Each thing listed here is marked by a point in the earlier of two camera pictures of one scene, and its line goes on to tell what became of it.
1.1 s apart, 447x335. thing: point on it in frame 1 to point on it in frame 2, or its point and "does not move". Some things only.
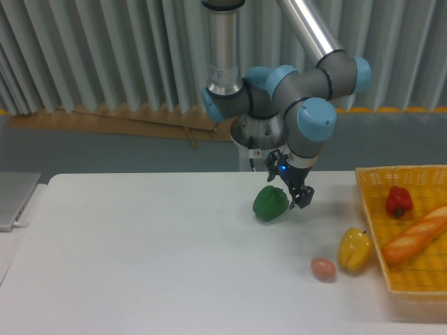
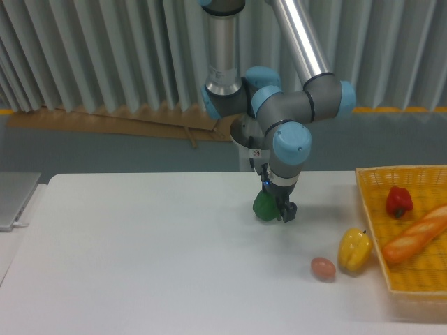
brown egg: (323, 269) does not move
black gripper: (276, 161) to (282, 192)
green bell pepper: (270, 203) does not move
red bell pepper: (399, 201) does not move
